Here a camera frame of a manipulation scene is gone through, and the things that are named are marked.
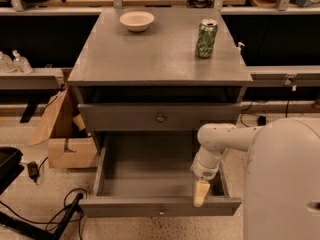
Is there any grey wooden drawer cabinet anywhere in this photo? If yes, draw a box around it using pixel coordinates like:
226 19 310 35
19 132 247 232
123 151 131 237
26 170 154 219
68 8 252 146

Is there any clear sanitizer bottle left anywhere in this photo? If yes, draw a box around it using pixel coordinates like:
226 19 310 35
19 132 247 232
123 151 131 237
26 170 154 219
0 52 16 73

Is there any open cardboard box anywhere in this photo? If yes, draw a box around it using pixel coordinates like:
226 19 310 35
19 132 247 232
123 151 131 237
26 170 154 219
28 89 98 169

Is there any clear sanitizer bottle right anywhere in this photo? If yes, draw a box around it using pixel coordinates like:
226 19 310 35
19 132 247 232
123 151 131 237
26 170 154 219
12 50 33 74

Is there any black power adapter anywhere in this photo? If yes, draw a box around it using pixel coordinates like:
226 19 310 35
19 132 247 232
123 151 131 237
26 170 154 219
27 161 39 183
258 116 266 126

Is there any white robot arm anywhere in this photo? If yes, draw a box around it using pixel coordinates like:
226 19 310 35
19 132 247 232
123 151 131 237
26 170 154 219
191 117 320 240

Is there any green soda can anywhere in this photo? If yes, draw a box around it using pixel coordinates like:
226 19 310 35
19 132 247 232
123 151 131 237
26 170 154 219
195 19 218 58

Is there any grey drawer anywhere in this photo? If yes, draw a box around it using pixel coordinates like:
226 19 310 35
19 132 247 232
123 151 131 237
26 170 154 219
80 132 241 217
78 103 240 131

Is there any white paper bowl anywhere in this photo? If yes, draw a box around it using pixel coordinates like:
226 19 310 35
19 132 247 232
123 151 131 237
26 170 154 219
119 11 154 32

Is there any black power adapter left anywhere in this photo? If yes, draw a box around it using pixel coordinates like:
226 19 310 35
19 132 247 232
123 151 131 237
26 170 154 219
27 161 39 183

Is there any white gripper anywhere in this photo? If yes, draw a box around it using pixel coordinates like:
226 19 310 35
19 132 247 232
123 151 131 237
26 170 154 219
191 148 228 207

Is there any black stand base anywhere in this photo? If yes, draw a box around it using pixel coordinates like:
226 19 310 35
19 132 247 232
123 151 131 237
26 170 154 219
0 193 84 240

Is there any clear sanitizer bottle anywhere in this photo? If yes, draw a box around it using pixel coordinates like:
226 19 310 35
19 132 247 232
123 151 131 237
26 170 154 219
12 50 33 74
0 52 16 73

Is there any small white pump bottle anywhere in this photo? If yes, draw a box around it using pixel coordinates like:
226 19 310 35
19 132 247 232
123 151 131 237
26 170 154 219
237 42 245 53

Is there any black bin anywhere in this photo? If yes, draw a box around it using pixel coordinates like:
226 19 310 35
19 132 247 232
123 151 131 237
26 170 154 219
0 147 24 195

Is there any black floor cable left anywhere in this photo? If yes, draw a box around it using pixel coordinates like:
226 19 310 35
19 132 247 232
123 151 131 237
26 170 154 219
0 187 90 240

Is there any black power adapter right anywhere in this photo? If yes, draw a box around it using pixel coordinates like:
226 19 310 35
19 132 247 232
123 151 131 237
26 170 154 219
258 116 266 126

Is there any grey top drawer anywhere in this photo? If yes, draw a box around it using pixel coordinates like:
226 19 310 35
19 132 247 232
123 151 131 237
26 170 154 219
78 103 240 131

